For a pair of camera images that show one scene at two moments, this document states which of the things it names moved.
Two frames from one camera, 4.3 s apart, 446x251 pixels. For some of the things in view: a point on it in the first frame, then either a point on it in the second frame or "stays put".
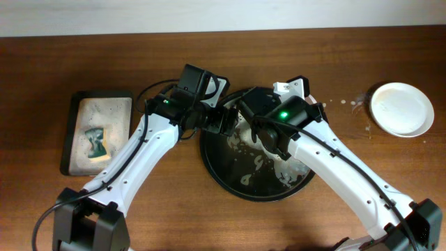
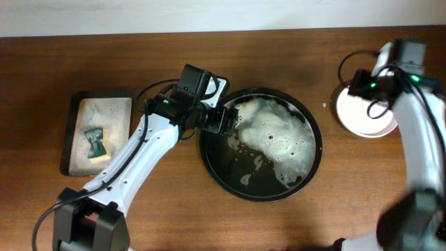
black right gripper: (244, 107) → (359, 84)
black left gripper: (227, 121) stays put
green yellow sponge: (99, 150) stays put
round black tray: (242, 166) stays put
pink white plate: (311, 100) → (365, 117)
